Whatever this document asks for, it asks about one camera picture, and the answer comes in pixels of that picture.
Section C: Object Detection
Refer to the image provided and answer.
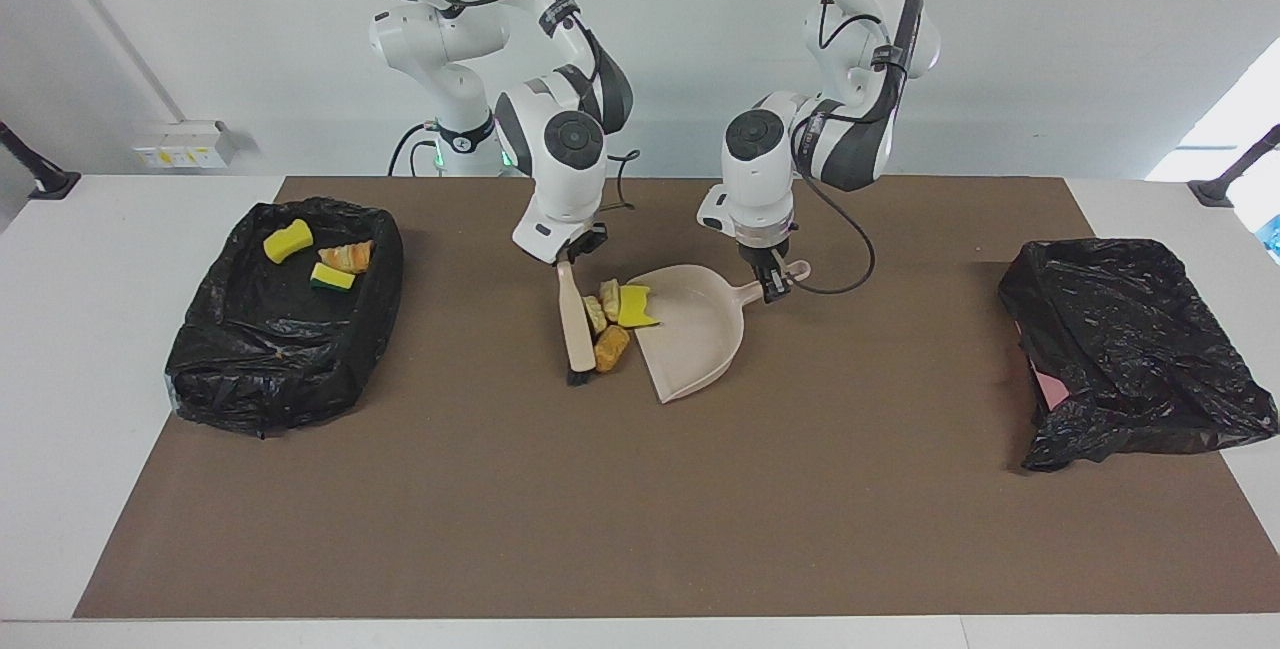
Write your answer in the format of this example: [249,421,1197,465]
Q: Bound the orange striped croissant piece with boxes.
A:
[318,239,376,276]

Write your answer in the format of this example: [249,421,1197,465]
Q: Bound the kidney shaped yellow sponge piece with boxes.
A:
[263,219,315,266]

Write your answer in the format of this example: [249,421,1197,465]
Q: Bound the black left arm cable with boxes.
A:
[785,0,926,296]

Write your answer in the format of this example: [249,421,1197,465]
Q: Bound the brown bread roll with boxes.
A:
[593,325,632,374]

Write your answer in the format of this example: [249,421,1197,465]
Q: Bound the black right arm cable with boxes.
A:
[340,0,641,215]

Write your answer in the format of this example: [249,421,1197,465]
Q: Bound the beige hand brush black bristles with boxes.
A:
[556,259,601,388]

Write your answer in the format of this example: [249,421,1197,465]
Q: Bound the white wall cable duct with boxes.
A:
[38,0,186,125]

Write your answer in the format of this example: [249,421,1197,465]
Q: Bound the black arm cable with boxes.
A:
[785,0,926,296]
[340,0,641,215]

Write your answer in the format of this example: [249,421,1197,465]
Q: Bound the brown table mat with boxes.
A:
[73,176,1280,620]

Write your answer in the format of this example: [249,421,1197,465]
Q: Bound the beige plastic dustpan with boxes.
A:
[625,260,813,404]

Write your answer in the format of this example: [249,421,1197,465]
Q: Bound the crumpled black trash bag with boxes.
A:
[997,237,1280,475]

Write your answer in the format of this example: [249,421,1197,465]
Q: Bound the black stand foot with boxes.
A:
[1187,123,1280,209]
[0,119,82,201]

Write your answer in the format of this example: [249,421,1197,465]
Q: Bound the black bag lined open bin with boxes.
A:
[163,195,406,438]

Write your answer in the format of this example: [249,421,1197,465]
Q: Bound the notched yellow sponge piece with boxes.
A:
[617,284,662,330]

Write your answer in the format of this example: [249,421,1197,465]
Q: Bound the white wall power socket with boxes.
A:
[133,121,241,170]

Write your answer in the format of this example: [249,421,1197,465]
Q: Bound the black right base cable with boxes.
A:
[387,123,433,178]

